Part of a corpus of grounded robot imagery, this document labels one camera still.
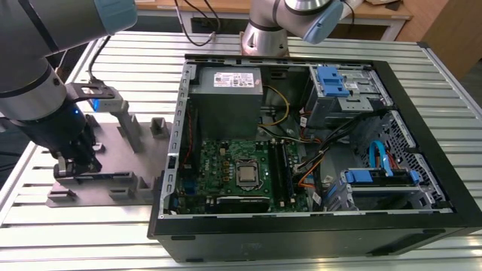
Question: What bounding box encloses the beige desk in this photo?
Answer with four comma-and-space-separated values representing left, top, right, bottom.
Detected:
137, 0, 250, 18

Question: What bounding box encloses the brown wooden cabinet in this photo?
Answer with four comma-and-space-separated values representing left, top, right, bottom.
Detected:
398, 0, 482, 82

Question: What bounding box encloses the silver CPU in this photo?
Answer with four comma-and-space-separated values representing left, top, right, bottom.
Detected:
238, 166, 260, 181

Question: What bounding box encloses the black RAM slot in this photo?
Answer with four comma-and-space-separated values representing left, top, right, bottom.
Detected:
268, 140, 284, 206

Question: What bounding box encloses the black graphics card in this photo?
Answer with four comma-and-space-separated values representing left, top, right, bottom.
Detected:
205, 195, 272, 214

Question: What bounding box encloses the hard disk in blue carrier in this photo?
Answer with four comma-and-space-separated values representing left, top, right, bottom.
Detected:
346, 168, 420, 187

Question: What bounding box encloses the yellow wire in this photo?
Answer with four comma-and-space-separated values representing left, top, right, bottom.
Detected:
262, 85, 291, 127

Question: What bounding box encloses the black PC case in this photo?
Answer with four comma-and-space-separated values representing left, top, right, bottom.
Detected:
145, 53, 479, 265

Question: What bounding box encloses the grey metal drive cage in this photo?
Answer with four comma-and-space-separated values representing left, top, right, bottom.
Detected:
304, 65, 395, 129

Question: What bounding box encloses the black camera cable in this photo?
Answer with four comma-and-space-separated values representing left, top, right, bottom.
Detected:
87, 35, 113, 84

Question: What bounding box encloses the metal CPU socket cover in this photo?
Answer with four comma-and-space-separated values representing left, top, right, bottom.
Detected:
233, 159, 264, 190

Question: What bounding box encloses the grey parts rack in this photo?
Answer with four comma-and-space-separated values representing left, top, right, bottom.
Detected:
44, 103, 173, 209

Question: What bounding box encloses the blue ribbon cable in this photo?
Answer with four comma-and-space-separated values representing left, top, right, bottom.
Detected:
326, 185, 342, 211

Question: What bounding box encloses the blue SATA cable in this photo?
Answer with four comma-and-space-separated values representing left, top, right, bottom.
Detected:
368, 140, 395, 177

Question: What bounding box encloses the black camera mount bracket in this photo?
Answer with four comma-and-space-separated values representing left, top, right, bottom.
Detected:
65, 81, 116, 101

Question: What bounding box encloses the black hanging cable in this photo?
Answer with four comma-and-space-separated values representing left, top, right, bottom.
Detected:
179, 0, 224, 47

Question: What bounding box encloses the black cable bundle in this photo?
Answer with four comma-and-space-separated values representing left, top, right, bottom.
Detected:
295, 110, 388, 173

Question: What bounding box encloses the metal disk bay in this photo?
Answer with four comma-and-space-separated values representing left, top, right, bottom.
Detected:
338, 168, 448, 211

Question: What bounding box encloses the grey power supply unit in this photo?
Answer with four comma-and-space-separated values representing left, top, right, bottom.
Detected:
189, 67, 264, 142

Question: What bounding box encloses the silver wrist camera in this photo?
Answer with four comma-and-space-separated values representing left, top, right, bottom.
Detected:
92, 98, 129, 114

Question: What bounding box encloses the blue plastic drive carrier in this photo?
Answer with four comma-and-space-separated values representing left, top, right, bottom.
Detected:
316, 66, 350, 97

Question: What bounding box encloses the orange red wire bundle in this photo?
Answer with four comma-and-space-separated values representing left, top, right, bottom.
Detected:
298, 168, 320, 189

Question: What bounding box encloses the black white wire bundle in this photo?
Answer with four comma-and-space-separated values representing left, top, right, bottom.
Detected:
258, 126, 303, 141

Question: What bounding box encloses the green motherboard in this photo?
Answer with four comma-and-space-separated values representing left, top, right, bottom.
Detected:
176, 139, 315, 214

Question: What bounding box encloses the wooden desk white frame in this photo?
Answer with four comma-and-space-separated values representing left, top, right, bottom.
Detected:
340, 0, 414, 43

